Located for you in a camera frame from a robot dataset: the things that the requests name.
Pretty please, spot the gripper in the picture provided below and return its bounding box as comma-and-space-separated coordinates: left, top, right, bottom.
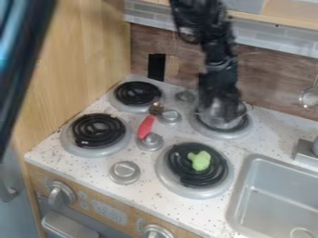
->
196, 64, 244, 123

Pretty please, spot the silver pot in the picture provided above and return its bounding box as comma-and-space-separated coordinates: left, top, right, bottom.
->
192, 98, 257, 131

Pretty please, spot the green toy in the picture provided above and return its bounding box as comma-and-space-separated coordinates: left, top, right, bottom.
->
186, 150, 213, 173

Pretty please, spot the toy sink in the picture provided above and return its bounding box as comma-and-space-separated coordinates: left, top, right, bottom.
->
224, 153, 318, 238

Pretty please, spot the toy stove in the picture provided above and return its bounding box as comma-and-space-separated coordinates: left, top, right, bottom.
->
58, 78, 257, 201

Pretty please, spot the red handled spoon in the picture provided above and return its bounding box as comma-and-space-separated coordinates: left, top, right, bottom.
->
136, 102, 168, 141

